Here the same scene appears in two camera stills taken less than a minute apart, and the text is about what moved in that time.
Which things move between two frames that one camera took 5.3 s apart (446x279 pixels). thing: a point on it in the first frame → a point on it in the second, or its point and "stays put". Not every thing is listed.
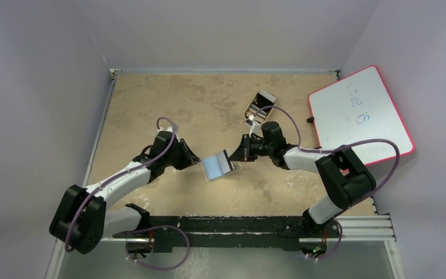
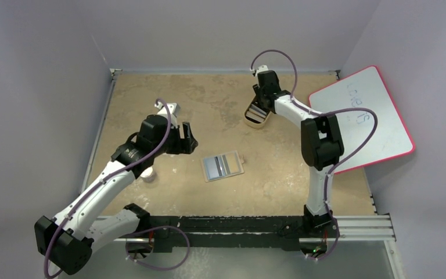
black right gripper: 245,148 → 263,102
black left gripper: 188,158 → 184,146
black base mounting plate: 285,232 stays put
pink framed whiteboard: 358,107 stays put
